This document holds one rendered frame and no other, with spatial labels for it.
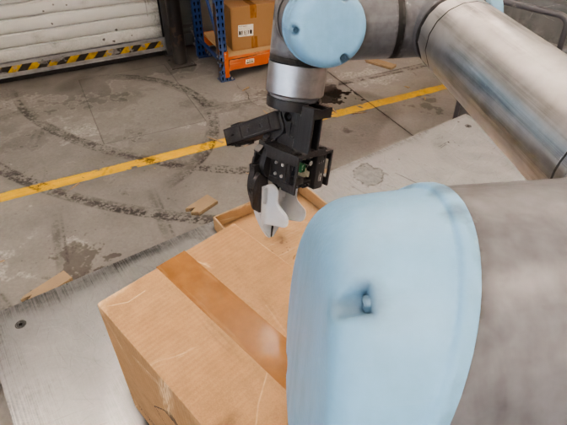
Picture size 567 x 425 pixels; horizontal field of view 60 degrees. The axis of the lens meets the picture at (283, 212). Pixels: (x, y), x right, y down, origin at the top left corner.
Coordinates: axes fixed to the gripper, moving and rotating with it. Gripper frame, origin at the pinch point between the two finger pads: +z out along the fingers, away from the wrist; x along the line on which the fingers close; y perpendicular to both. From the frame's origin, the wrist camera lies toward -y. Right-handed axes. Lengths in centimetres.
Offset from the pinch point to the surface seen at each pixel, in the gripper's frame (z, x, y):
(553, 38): -22, 285, -51
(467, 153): 7, 95, -10
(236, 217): 21, 28, -36
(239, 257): 4.4, -4.3, -1.0
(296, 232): 21.3, 35.1, -22.4
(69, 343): 35, -17, -33
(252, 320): 6.9, -10.3, 8.8
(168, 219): 83, 83, -145
